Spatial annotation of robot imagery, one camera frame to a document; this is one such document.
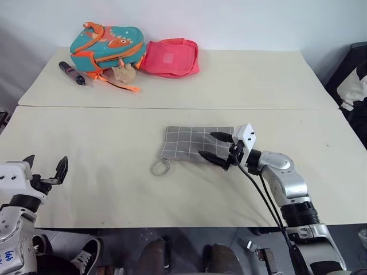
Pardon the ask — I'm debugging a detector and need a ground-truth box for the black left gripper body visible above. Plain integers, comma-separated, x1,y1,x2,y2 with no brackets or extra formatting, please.
28,172,57,203

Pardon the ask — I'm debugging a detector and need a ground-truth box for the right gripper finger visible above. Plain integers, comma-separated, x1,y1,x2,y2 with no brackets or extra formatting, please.
209,131,235,143
198,151,231,171

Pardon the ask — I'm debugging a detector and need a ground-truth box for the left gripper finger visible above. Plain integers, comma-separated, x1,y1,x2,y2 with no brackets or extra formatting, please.
54,156,69,186
21,154,36,174

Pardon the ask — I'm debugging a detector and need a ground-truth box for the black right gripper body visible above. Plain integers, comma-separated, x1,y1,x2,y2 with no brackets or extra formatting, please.
225,140,247,171

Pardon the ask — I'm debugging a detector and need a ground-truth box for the grey checked fabric pouch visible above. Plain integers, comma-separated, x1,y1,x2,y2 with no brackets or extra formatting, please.
159,125,236,164

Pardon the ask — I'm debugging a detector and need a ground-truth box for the black white sneaker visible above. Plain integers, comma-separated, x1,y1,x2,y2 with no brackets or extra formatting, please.
32,234,54,256
70,237,102,275

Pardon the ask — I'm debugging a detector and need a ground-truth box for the black trouser leg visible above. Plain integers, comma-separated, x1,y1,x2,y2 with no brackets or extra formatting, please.
36,252,80,275

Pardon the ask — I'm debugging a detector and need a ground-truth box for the pink fabric bag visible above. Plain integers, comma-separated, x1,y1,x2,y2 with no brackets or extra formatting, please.
139,39,201,79

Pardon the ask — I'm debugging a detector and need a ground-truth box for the dark brown rounded shape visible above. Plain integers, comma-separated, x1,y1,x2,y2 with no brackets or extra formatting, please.
204,243,239,275
138,239,170,275

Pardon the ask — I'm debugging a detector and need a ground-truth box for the black pink pen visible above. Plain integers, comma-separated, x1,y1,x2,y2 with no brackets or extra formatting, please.
58,61,88,86

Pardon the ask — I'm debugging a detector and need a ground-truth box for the beige plush pendant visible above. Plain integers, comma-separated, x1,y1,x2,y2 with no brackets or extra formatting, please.
111,63,137,85

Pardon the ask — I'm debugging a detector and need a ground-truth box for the black chair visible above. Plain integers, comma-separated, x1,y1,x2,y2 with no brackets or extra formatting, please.
323,42,367,147

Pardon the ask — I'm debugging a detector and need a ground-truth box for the black white garment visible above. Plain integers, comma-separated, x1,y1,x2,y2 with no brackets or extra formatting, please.
336,65,367,112

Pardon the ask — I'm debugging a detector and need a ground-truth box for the teal orange dinosaur backpack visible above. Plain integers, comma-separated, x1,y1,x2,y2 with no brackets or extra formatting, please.
69,21,147,93

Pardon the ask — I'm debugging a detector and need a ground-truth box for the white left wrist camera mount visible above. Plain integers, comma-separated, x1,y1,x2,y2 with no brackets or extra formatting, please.
0,162,33,201

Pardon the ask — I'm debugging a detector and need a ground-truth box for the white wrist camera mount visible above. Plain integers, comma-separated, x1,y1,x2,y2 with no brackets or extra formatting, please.
231,123,257,167
0,162,33,201

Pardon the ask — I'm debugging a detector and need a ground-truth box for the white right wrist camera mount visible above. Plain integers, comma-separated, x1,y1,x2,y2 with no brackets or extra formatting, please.
231,123,257,167

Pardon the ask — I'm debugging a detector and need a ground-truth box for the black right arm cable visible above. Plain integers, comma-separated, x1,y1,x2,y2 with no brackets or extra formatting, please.
235,159,312,275
257,172,290,238

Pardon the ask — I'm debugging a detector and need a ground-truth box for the metal key ring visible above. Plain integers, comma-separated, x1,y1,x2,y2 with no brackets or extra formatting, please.
150,158,171,176

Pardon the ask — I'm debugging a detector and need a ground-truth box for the grey metal bracket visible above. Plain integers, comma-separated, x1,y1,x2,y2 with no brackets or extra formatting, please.
245,240,278,275

